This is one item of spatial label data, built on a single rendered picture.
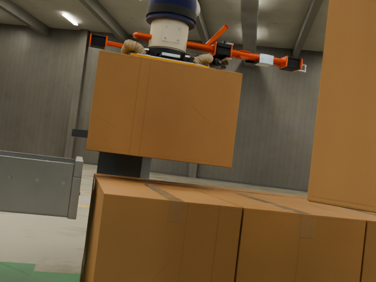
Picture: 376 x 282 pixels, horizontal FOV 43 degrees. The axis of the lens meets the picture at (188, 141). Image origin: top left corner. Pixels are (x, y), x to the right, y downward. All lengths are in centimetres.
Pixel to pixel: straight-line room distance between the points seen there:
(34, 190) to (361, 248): 110
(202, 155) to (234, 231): 64
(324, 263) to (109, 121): 97
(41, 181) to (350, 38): 126
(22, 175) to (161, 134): 56
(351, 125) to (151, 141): 130
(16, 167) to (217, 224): 76
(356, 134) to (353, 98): 5
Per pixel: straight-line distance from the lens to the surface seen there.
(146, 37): 214
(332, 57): 76
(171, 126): 193
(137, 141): 191
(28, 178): 175
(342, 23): 76
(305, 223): 146
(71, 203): 175
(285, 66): 231
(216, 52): 217
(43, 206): 176
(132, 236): 132
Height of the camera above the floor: 66
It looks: 2 degrees up
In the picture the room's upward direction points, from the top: 7 degrees clockwise
